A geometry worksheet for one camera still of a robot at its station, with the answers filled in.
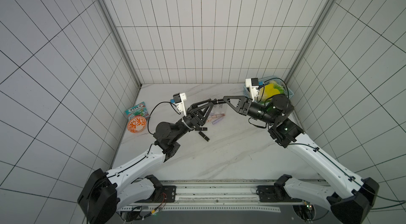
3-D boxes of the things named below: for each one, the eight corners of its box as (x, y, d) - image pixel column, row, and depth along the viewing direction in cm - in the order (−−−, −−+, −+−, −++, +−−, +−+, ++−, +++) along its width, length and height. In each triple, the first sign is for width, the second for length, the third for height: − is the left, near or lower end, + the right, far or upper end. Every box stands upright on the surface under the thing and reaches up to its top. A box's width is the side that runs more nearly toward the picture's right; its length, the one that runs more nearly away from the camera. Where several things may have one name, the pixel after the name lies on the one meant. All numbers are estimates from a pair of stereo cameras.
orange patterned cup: (127, 132, 94) (125, 130, 92) (132, 119, 101) (130, 116, 98) (143, 132, 94) (142, 130, 92) (147, 119, 101) (146, 116, 98)
